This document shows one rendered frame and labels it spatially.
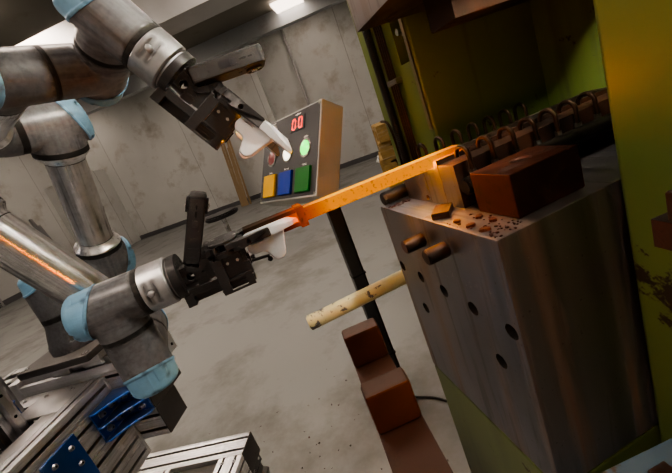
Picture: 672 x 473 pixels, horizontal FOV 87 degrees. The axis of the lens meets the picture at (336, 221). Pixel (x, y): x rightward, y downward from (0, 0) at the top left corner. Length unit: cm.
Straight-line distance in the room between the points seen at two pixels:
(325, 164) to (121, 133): 1077
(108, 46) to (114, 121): 1112
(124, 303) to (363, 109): 904
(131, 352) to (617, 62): 76
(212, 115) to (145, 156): 1080
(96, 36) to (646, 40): 66
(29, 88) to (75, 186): 48
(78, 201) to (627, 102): 111
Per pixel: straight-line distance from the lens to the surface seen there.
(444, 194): 67
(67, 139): 103
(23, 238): 75
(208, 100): 56
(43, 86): 65
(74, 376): 125
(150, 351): 64
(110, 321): 62
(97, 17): 60
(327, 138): 104
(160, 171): 1121
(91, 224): 114
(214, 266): 58
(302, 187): 103
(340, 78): 952
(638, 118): 58
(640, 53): 56
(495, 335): 63
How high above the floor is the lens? 112
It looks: 14 degrees down
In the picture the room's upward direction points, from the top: 21 degrees counter-clockwise
